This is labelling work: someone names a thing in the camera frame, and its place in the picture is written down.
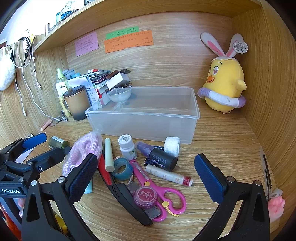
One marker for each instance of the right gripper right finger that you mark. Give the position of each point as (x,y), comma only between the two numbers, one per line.
(252,221)

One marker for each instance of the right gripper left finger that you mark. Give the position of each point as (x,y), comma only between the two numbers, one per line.
(39,222)

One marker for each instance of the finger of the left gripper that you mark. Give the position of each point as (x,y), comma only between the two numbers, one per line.
(34,141)
(49,159)

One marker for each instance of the green glass bottle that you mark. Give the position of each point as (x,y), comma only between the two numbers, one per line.
(56,142)

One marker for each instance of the pale yellow glue stick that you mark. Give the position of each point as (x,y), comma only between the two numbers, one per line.
(108,156)

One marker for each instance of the teal tape roll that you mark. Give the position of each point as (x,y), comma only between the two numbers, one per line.
(123,170)

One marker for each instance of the white pill bottle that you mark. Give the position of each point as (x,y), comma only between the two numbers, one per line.
(127,147)

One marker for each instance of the pink scissors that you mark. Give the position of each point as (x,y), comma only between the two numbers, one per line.
(164,204)

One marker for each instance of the red black lint brush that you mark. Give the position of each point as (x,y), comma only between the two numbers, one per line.
(123,195)

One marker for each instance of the cream lip balm tube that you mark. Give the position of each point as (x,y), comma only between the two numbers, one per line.
(169,176)

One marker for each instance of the purple black spray bottle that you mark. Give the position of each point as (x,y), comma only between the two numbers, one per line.
(157,156)

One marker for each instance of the pink round compact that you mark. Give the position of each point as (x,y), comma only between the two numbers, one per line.
(145,197)

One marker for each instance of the white bandage roll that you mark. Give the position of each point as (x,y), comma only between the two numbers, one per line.
(172,146)

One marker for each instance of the light blue white tube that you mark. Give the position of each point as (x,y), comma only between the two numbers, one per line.
(89,187)

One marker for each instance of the pink pen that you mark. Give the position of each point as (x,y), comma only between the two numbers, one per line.
(45,125)

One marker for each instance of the pink toy paw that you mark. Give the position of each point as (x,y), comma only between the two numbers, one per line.
(275,208)

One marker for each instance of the brown lidded mug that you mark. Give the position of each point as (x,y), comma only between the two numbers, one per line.
(77,102)

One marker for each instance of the white paper sheet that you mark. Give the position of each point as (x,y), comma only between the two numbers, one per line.
(89,86)

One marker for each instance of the green spray bottle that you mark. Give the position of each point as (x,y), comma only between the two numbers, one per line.
(62,85)

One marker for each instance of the white fluffy bag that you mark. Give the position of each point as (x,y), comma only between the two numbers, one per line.
(7,69)

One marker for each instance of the stack of books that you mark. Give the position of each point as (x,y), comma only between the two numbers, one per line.
(100,78)

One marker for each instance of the white box on books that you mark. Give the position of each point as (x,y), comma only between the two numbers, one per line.
(117,80)

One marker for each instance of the pink sticky note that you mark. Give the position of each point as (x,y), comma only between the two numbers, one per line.
(86,44)

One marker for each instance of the clear plastic storage bin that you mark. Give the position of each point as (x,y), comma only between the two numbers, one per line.
(151,113)

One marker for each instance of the yellow chick plush toy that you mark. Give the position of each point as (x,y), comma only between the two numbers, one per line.
(225,83)

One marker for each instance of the green sticky note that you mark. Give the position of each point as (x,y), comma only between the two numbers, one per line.
(122,32)

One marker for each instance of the orange sticky note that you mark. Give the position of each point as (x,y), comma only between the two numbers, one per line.
(136,39)

